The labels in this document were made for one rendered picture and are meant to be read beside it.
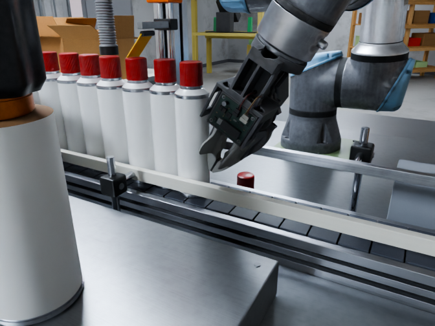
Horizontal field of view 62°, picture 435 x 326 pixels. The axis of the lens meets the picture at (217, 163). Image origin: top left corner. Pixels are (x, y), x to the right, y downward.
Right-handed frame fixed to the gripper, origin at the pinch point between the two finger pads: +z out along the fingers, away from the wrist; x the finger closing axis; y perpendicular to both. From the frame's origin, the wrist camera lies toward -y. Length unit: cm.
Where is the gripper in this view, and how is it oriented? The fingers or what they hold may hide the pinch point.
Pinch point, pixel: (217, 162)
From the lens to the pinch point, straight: 55.8
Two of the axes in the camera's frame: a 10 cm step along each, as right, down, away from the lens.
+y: -4.7, 3.3, -8.2
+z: -4.4, 7.2, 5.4
